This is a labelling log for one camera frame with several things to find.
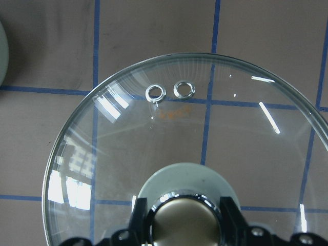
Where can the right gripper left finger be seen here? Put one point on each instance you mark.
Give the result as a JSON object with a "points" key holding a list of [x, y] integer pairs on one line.
{"points": [[139, 230]]}

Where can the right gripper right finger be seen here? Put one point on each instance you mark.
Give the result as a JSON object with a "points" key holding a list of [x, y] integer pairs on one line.
{"points": [[236, 231]]}

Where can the glass pot lid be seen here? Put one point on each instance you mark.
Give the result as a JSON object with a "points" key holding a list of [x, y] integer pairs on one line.
{"points": [[184, 130]]}

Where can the pale green cooking pot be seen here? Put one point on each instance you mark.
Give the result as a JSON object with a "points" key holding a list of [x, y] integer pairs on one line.
{"points": [[4, 54]]}

